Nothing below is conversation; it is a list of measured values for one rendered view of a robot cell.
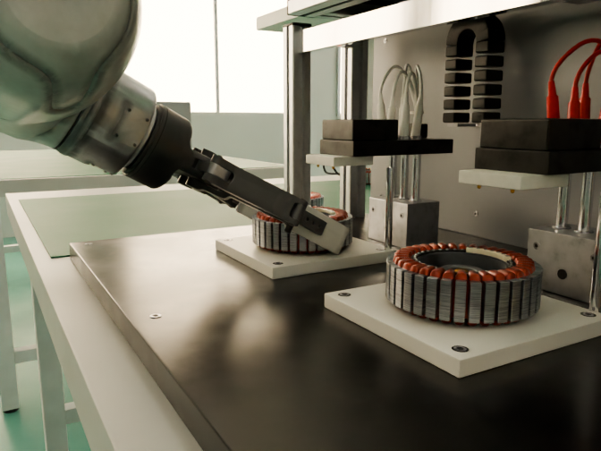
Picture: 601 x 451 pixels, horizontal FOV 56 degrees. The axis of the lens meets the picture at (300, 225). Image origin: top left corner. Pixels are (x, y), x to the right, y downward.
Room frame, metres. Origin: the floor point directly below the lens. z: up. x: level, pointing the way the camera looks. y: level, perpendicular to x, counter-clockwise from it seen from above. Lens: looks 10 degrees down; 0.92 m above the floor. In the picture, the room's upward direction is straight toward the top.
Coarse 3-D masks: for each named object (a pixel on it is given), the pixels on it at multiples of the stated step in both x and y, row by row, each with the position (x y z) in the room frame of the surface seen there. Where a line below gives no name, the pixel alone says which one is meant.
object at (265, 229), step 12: (252, 216) 0.62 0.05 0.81; (264, 216) 0.59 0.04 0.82; (336, 216) 0.59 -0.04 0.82; (348, 216) 0.62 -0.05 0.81; (252, 228) 0.61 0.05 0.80; (264, 228) 0.58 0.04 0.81; (276, 228) 0.57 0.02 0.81; (252, 240) 0.61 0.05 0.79; (264, 240) 0.58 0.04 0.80; (276, 240) 0.57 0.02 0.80; (288, 240) 0.57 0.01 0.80; (300, 240) 0.57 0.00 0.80; (348, 240) 0.60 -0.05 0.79; (288, 252) 0.57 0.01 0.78; (300, 252) 0.57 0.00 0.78; (312, 252) 0.57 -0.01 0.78
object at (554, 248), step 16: (544, 240) 0.49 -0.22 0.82; (560, 240) 0.47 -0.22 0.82; (576, 240) 0.46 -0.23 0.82; (592, 240) 0.45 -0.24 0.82; (528, 256) 0.50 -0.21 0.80; (544, 256) 0.49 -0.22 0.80; (560, 256) 0.47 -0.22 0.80; (576, 256) 0.46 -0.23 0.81; (592, 256) 0.45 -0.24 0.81; (544, 272) 0.49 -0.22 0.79; (560, 272) 0.47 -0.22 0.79; (576, 272) 0.46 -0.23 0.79; (544, 288) 0.48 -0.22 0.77; (560, 288) 0.47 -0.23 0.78; (576, 288) 0.46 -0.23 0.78
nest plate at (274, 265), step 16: (224, 240) 0.64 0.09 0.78; (240, 240) 0.64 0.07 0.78; (352, 240) 0.64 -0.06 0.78; (240, 256) 0.59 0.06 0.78; (256, 256) 0.56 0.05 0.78; (272, 256) 0.56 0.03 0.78; (288, 256) 0.56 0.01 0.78; (304, 256) 0.56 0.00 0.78; (320, 256) 0.56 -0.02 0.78; (336, 256) 0.56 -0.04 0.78; (352, 256) 0.57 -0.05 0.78; (368, 256) 0.57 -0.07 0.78; (384, 256) 0.58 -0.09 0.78; (272, 272) 0.52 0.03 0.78; (288, 272) 0.53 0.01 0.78; (304, 272) 0.54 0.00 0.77
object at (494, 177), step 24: (504, 120) 0.44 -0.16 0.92; (528, 120) 0.42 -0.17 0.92; (552, 120) 0.41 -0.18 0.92; (576, 120) 0.42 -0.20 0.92; (600, 120) 0.44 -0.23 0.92; (480, 144) 0.46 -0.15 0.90; (504, 144) 0.44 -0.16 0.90; (528, 144) 0.42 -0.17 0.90; (552, 144) 0.41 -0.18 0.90; (576, 144) 0.42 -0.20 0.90; (480, 168) 0.46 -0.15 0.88; (504, 168) 0.44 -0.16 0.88; (528, 168) 0.42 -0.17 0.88; (552, 168) 0.40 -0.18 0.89; (576, 168) 0.42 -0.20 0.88; (600, 168) 0.43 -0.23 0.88
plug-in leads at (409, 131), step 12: (420, 72) 0.69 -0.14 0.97; (396, 84) 0.68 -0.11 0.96; (408, 84) 0.67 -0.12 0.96; (420, 84) 0.68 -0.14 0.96; (420, 96) 0.68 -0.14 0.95; (384, 108) 0.70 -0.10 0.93; (408, 108) 0.67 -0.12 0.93; (420, 108) 0.68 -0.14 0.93; (408, 120) 0.66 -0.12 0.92; (420, 120) 0.68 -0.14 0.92; (408, 132) 0.66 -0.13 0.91; (420, 132) 0.71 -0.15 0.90
